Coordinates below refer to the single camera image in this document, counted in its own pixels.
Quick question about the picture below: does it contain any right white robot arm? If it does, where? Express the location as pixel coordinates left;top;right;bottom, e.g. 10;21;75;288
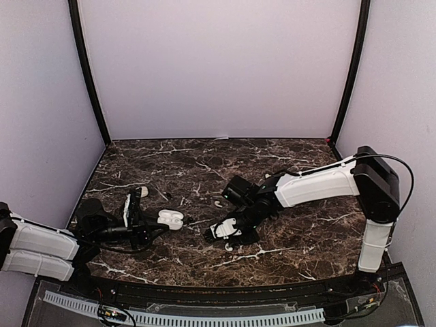
207;146;413;296

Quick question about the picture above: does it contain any small white charging case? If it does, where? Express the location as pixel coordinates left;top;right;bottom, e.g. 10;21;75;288
140;187;149;198

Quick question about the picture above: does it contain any white slotted cable duct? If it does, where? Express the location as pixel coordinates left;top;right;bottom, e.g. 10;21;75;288
43;291;325;326

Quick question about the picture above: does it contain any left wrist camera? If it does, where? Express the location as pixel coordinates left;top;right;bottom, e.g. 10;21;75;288
123;188;142;228

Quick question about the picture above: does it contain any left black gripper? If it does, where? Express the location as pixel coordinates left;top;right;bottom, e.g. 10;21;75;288
91;211;168;250

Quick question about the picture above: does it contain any white oval charging case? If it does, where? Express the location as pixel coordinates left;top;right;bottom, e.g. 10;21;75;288
157;209;184;230

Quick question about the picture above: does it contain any right black frame post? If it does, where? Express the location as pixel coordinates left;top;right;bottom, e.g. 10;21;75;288
328;0;371;146

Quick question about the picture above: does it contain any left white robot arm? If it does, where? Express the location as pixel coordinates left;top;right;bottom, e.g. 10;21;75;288
1;198;183;297

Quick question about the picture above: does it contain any black front rail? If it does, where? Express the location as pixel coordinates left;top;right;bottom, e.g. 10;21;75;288
57;272;386;309

